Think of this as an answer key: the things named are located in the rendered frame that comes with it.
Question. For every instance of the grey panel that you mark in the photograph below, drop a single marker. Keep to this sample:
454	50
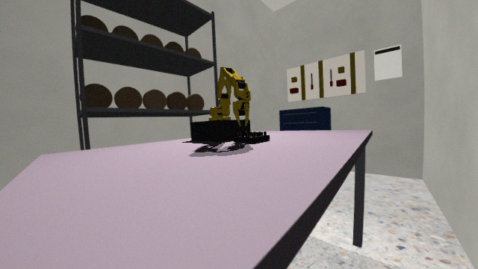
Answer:
251	137

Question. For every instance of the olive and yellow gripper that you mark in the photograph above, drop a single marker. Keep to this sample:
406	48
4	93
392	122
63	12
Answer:
239	111

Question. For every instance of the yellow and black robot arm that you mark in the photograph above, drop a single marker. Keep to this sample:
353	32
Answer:
233	80

